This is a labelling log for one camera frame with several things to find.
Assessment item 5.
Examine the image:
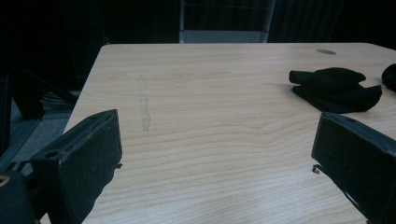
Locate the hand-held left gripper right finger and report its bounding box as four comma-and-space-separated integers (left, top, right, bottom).
311, 111, 396, 224

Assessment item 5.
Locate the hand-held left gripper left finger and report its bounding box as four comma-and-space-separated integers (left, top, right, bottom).
29, 108, 123, 224

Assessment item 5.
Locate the black sock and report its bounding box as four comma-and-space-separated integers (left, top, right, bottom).
289, 66, 383, 115
381, 63, 396, 92

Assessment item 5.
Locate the black metal stand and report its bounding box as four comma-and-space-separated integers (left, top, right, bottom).
0, 69, 78, 157

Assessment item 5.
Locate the white metal table frame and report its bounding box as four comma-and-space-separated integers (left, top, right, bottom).
178, 0, 276, 44

